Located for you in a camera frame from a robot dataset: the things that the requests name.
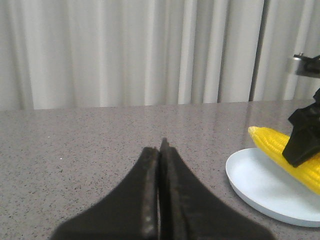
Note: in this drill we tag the yellow corn cob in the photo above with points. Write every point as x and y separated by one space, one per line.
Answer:
273 142

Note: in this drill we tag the white pleated curtain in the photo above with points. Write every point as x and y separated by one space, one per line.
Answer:
104 53

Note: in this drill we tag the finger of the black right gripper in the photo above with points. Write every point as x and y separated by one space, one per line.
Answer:
304 141

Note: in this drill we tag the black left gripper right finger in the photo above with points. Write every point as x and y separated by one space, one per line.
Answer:
189 211

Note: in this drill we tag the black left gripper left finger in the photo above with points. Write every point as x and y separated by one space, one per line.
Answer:
128 212

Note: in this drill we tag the light blue round plate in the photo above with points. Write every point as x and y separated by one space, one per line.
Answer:
267 188

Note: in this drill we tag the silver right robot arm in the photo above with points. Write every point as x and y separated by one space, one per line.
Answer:
302 65

